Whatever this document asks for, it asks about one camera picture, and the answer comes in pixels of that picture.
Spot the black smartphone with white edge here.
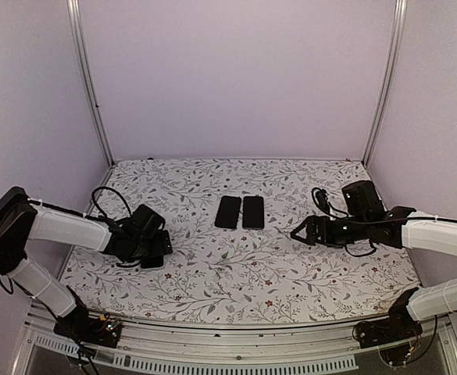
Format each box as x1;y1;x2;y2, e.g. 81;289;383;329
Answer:
140;255;164;270

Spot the aluminium front rail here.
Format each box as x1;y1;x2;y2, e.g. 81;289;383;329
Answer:
12;303;457;374

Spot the black right camera cable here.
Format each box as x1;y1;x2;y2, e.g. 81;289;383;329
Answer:
311;187;436;258

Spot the left aluminium frame post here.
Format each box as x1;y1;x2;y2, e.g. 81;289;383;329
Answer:
66;0;115;167

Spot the aluminium frame post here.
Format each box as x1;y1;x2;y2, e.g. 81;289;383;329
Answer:
66;0;115;167
362;0;408;170

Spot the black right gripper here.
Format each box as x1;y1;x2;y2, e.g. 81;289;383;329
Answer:
290;215;370;250

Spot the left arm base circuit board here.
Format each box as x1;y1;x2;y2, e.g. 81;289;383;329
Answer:
53;287;122;348

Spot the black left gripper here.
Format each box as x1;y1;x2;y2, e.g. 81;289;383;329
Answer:
127;230;173;264

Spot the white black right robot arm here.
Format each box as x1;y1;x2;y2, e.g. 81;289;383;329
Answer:
290;180;457;341

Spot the right aluminium frame post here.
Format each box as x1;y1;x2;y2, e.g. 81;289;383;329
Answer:
362;0;408;170

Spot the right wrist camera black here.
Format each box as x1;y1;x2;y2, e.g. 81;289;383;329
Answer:
315;188;330;211

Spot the black smartphone corner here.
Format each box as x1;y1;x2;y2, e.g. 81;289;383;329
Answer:
214;195;242;230

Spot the black sleeved left camera cable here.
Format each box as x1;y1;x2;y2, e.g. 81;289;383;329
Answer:
91;186;134;223

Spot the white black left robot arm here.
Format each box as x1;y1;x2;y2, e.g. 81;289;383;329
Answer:
0;187;173;339

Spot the floral patterned table mat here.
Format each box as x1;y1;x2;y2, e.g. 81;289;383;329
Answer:
61;159;419;325

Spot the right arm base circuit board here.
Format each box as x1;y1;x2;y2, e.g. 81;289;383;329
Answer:
352;287;438;369

